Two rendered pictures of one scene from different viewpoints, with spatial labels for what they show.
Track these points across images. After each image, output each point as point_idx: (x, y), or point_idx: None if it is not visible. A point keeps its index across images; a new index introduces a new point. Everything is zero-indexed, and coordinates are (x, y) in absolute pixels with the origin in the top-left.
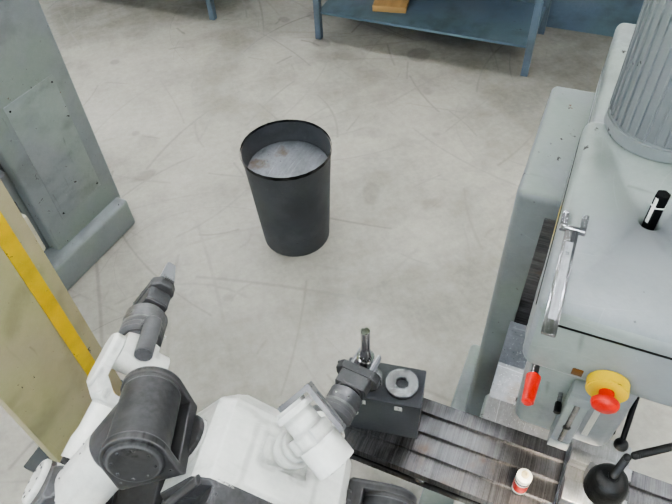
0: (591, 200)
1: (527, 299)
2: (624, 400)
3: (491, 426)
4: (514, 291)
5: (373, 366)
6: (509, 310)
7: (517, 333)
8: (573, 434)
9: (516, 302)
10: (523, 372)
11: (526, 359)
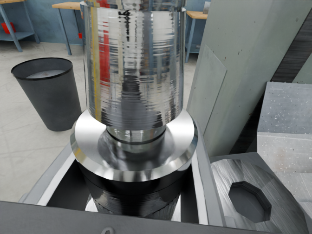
0: None
1: (305, 35)
2: None
3: (311, 210)
4: (290, 27)
5: (207, 178)
6: (270, 66)
7: (275, 94)
8: None
9: (285, 48)
10: (282, 135)
11: (284, 120)
